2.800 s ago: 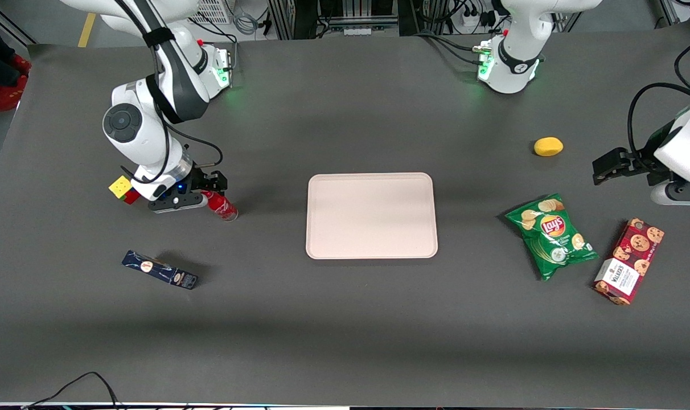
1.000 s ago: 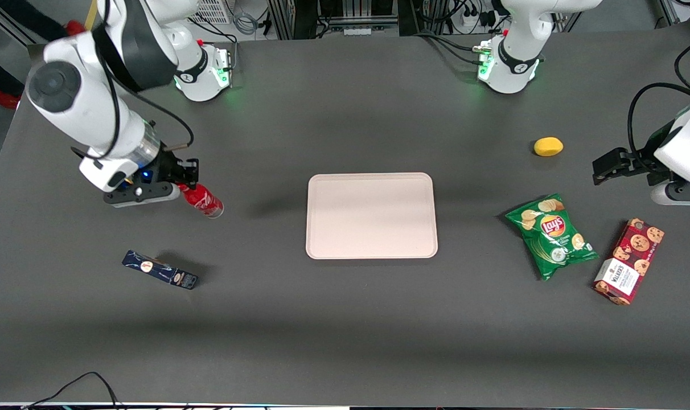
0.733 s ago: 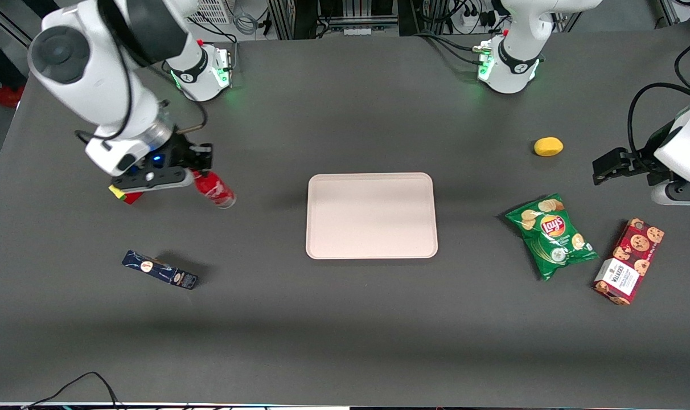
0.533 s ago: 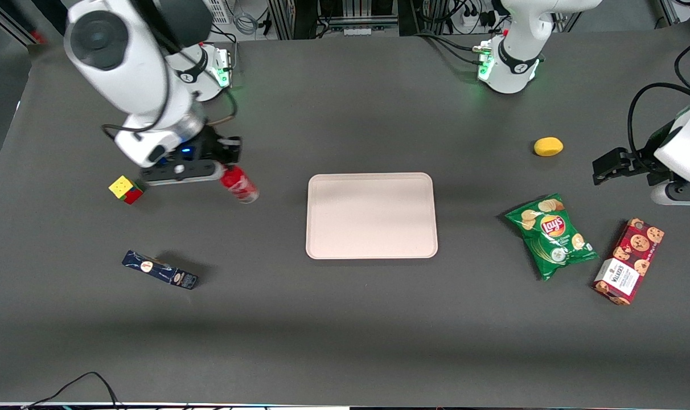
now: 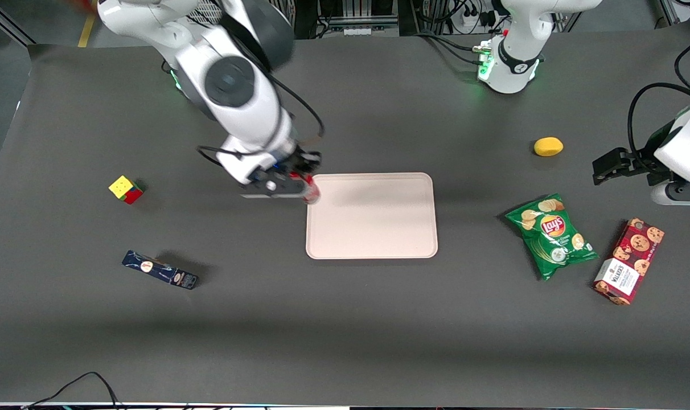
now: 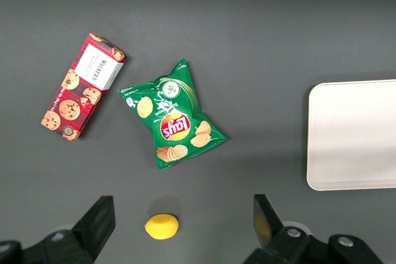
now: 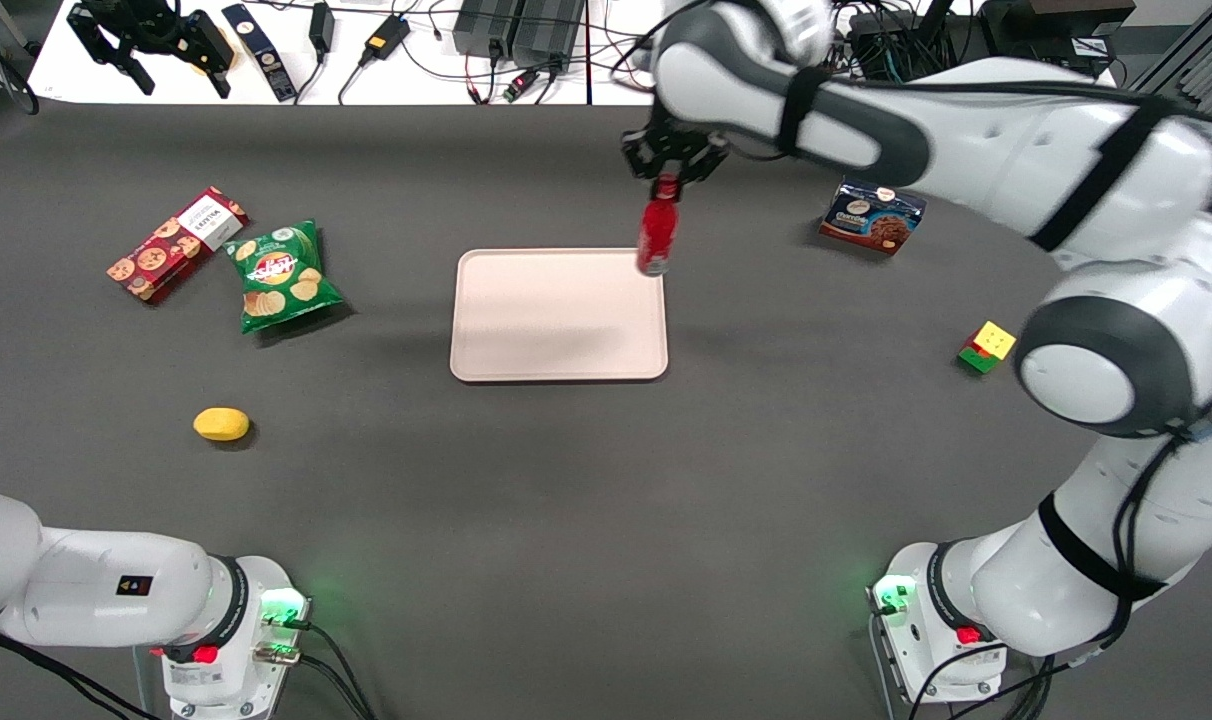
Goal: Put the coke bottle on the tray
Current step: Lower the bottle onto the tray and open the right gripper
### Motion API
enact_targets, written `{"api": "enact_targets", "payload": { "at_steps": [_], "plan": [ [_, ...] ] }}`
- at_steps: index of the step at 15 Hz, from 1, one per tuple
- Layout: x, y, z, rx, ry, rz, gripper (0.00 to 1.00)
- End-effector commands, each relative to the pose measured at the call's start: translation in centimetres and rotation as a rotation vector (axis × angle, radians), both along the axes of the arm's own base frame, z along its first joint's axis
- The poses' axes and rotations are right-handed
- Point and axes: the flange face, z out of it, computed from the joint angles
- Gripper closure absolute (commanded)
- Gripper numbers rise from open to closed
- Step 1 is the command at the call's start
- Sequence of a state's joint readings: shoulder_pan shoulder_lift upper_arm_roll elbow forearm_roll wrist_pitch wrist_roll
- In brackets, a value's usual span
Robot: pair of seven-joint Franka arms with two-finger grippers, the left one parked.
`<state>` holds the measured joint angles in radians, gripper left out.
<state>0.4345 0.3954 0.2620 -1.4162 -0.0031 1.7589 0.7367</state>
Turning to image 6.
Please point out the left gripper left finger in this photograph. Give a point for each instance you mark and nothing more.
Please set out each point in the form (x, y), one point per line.
(77, 245)

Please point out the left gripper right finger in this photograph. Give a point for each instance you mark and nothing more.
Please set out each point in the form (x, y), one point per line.
(287, 245)

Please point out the beige plastic tray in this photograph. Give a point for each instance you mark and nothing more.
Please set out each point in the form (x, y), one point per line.
(352, 134)

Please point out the yellow lemon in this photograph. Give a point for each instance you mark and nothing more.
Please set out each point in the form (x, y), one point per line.
(161, 227)

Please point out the green Lay's chips bag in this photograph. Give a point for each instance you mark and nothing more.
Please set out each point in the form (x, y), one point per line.
(173, 121)

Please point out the red Walkers cookie box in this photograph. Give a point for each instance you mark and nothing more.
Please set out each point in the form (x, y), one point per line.
(83, 87)

